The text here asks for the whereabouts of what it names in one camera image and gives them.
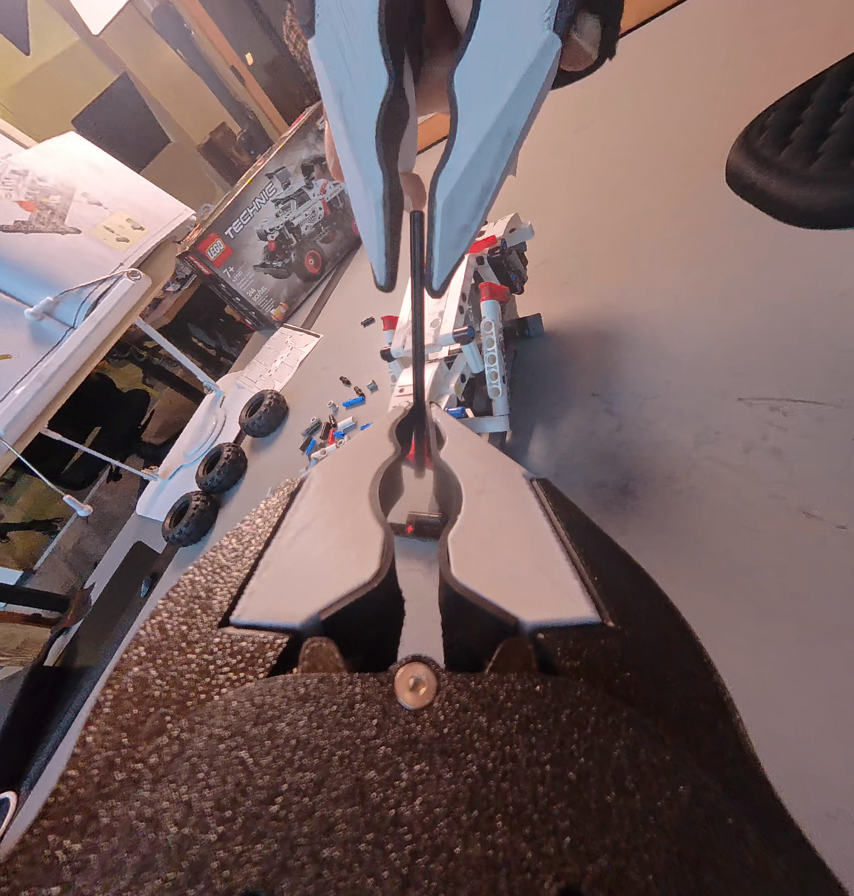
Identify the black flat plate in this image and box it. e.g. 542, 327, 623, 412
0, 539, 162, 841

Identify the long black brick axle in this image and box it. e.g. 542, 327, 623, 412
408, 208, 436, 470

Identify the toy set cardboard box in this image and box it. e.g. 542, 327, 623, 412
175, 105, 365, 331

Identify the toy brick vehicle model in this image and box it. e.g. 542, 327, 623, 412
378, 210, 547, 438

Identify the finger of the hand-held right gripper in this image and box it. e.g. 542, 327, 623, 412
308, 0, 407, 292
424, 0, 565, 295

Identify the white light panel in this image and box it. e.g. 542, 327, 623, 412
66, 0, 134, 37

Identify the grey desk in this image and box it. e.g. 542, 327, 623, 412
7, 0, 854, 896

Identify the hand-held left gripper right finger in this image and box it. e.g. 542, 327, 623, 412
430, 406, 603, 634

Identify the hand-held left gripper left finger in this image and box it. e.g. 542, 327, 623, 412
231, 406, 407, 634

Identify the white instruction booklet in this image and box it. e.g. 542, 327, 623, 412
0, 112, 197, 331

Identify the white paper sheet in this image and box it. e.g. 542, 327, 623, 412
231, 325, 323, 394

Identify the pile of small brick parts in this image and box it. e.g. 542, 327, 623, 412
298, 371, 386, 457

